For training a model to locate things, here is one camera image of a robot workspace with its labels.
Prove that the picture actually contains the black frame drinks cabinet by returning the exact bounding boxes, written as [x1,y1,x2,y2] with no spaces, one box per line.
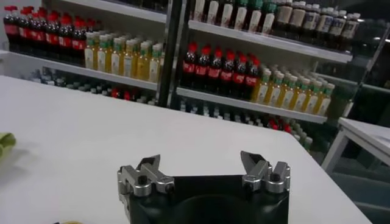
[0,0,174,107]
[170,0,390,159]

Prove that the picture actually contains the glass cabinet door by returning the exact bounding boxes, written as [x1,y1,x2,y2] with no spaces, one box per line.
[350,18,390,122]

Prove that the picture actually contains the green cap yellow tea bottle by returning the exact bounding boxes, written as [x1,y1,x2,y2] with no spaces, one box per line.
[123,39,138,77]
[304,80,323,114]
[294,78,310,111]
[110,37,124,75]
[84,32,97,69]
[148,44,165,83]
[316,83,335,116]
[264,72,285,106]
[251,69,272,103]
[280,75,298,109]
[97,35,110,72]
[136,41,152,80]

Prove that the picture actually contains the light green t-shirt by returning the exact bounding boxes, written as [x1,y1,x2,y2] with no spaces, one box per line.
[0,132,18,159]

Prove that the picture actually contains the white cap blue label bottle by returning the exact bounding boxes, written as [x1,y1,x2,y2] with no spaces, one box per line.
[339,12,362,52]
[327,10,347,49]
[315,7,333,46]
[301,4,319,43]

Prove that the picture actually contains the white side table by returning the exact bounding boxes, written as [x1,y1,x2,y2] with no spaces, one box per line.
[321,117,390,183]

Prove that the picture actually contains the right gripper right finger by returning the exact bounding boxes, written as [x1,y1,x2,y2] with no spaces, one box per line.
[239,150,291,195]

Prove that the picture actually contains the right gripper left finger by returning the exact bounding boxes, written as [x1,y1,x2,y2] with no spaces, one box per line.
[116,153,176,202]

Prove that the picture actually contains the white shelf board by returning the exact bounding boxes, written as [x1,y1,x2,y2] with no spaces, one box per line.
[60,0,168,24]
[188,19,354,64]
[175,87,329,124]
[0,50,158,91]

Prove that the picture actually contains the green cap dark tea bottle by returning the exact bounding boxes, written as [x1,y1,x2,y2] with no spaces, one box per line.
[207,0,220,24]
[233,0,248,30]
[247,0,263,33]
[261,0,277,35]
[219,0,235,27]
[193,0,207,22]

